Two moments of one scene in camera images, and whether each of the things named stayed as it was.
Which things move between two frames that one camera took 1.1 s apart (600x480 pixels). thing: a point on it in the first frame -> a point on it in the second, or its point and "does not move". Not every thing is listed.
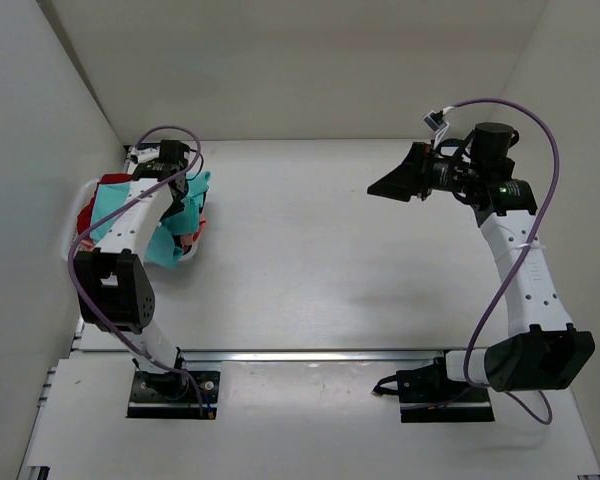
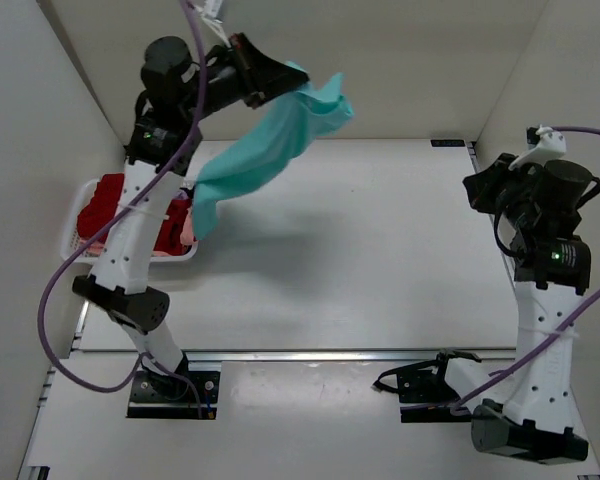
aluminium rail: x=275 y=357 does not move
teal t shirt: x=162 y=248 -> x=322 y=106
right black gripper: x=413 y=178 -> x=480 y=186
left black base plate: x=161 y=394 does not move
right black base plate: x=471 y=407 does not move
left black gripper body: x=177 y=204 -> x=227 y=78
